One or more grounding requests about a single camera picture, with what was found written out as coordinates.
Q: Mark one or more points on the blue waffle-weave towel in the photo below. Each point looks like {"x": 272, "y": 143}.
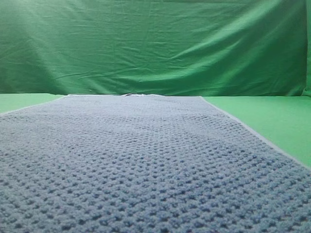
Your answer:
{"x": 144, "y": 164}

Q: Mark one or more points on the green backdrop cloth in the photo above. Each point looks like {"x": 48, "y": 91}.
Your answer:
{"x": 165, "y": 47}

